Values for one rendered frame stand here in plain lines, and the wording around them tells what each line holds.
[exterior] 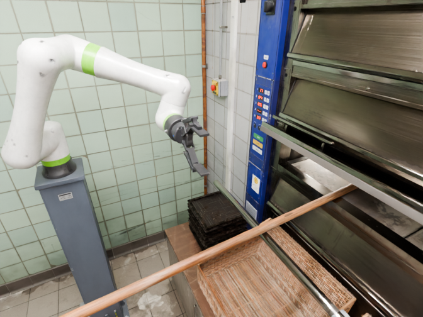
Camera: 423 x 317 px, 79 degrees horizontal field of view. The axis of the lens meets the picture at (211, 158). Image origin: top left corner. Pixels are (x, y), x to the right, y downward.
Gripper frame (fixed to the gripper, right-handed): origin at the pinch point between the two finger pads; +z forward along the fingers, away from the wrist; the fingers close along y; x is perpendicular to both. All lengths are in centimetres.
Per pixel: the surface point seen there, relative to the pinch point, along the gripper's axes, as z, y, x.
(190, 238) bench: -53, 91, -13
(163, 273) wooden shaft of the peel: 13.0, 28.7, 19.4
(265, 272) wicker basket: -9, 90, -41
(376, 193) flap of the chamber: 31, 7, -40
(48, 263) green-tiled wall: -116, 134, 84
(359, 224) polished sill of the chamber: 22, 33, -55
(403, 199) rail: 37, 5, -41
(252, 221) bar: 3.9, 31.7, -18.1
